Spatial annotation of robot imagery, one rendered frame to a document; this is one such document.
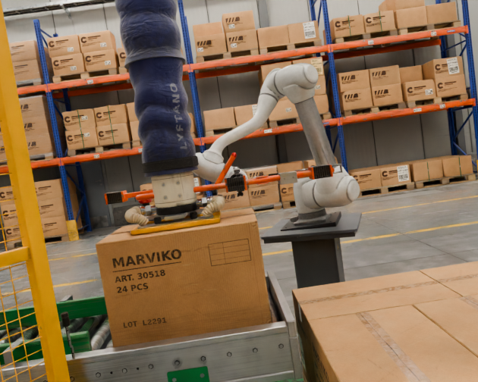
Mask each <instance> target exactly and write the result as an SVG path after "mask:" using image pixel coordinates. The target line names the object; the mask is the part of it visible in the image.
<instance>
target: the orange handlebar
mask: <svg viewBox="0 0 478 382"><path fill-rule="evenodd" d="M309 176H312V174H311V171H300V172H297V178H299V177H309ZM280 179H281V178H280V176H279V175H273V176H267V175H264V176H257V177H255V178H252V179H246V184H247V185H251V184H257V185H260V184H267V183H269V182H272V181H278V180H280ZM224 188H225V183H219V184H209V185H204V186H195V187H194V188H193V191H194V192H195V193H198V192H203V191H209V190H214V189H224ZM133 197H136V200H138V201H139V200H145V199H154V193H153V190H152V189H151V190H146V191H140V192H135V193H125V198H126V199H127V198H133Z"/></svg>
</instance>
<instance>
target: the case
mask: <svg viewBox="0 0 478 382"><path fill-rule="evenodd" d="M135 227H139V224H137V225H131V226H126V227H121V228H120V229H118V230H116V231H115V232H114V233H112V234H110V235H109V236H107V237H106V238H105V239H103V240H101V241H99V242H98V243H97V244H96V252H97V257H98V261H99V270H100V274H101V279H102V287H103V292H104V297H105V304H106V309H107V314H108V322H109V326H110V331H111V336H112V344H113V348H114V347H119V346H128V345H133V344H138V343H148V342H152V341H158V340H167V339H172V338H177V337H186V336H192V335H197V334H202V333H211V332H216V331H221V330H230V329H236V328H241V327H250V326H255V325H261V324H270V323H272V318H271V312H270V307H269V297H268V291H267V286H266V276H265V270H264V264H263V254H262V249H261V243H260V238H259V228H258V222H257V219H256V215H255V213H254V210H253V208H246V209H241V210H235V211H225V212H221V216H220V223H217V224H207V225H201V226H195V227H185V228H180V229H174V230H165V231H159V232H154V233H144V234H138V235H133V236H132V235H131V230H133V229H134V228H135Z"/></svg>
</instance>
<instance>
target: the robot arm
mask: <svg viewBox="0 0 478 382"><path fill-rule="evenodd" d="M318 79H319V76H318V72H317V70H316V68H315V67H314V66H313V65H311V64H308V63H297V64H292V65H290V66H287V67H284V68H282V69H281V68H275V69H273V70H272V71H271V72H270V73H269V74H268V75H267V77H266V79H265V81H264V83H263V85H262V88H261V90H260V94H259V99H258V104H257V108H256V113H255V115H254V116H253V118H252V119H251V120H249V121H248V122H246V123H245V124H242V125H240V126H239V127H237V128H235V129H233V130H231V131H230V132H228V133H226V134H224V135H223V136H221V137H219V138H218V139H217V140H216V141H215V142H214V143H213V144H212V146H211V147H210V149H209V150H206V151H204V153H196V156H197V157H198V162H199V164H198V166H197V167H198V170H193V173H195V174H196V175H197V176H199V177H202V178H203V179H205V180H208V181H211V182H214V183H215V182H216V181H217V179H218V177H219V175H220V173H221V172H222V170H223V168H224V167H225V164H224V163H223V160H224V158H223V157H222V150H223V149H224V148H225V147H226V146H227V145H229V144H231V143H233V142H235V141H237V140H239V139H241V138H243V137H245V136H247V135H249V134H251V133H253V132H255V131H256V130H258V129H259V128H260V127H261V126H262V125H263V124H264V123H265V122H266V121H267V119H268V118H269V115H270V114H271V113H272V111H273V109H274V107H275V106H276V105H277V103H278V100H279V99H281V98H283V97H285V96H287V97H288V99H289V100H290V101H291V102H292V103H293V104H294V105H295V108H296V110H297V113H298V116H299V118H300V122H301V124H302V127H303V131H304V132H305V135H306V138H307V141H308V143H309V146H310V150H311V152H312V154H313V158H314V160H315V162H316V165H322V164H331V165H333V164H337V163H336V160H335V156H334V155H333V152H332V148H331V146H330V143H329V139H328V137H327V135H326V132H325V128H324V126H323V123H322V120H321V117H320V115H319V111H318V108H317V106H316V103H315V100H314V95H315V85H316V84H317V82H318ZM342 171H343V173H338V174H333V177H326V178H320V179H315V180H312V179H310V178H309V177H307V178H301V179H297V181H298V182H297V183H294V186H293V190H294V200H295V204H296V207H297V212H298V216H295V217H292V218H291V219H290V220H291V222H294V226H297V225H302V224H315V223H323V222H326V220H327V219H328V218H329V217H330V216H332V213H326V210H325V207H327V208H334V207H341V206H346V205H349V204H350V203H352V202H353V201H354V200H355V199H356V198H357V197H358V196H359V194H360V187H359V184H358V182H357V181H356V180H355V179H354V178H353V177H352V176H350V175H349V174H348V173H347V171H346V170H345V169H344V168H343V167H342ZM243 175H245V177H246V179H247V175H246V174H245V173H244V172H243V171H242V170H240V169H239V167H232V166H231V167H230V168H229V170H228V173H227V174H226V175H225V177H226V179H227V178H230V177H234V178H238V177H241V176H243Z"/></svg>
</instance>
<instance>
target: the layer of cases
mask: <svg viewBox="0 0 478 382"><path fill-rule="evenodd" d="M292 296H293V302H294V312H295V318H296V323H297V334H298V339H299V345H300V356H301V361H302V367H303V373H304V376H305V378H306V380H307V382H478V261H474V262H468V263H463V264H458V265H449V266H444V267H438V268H429V269H424V270H419V271H409V272H404V273H399V274H390V275H385V276H379V277H370V278H365V279H359V280H350V281H345V282H340V283H330V284H326V285H320V286H311V287H306V288H300V289H295V290H292Z"/></svg>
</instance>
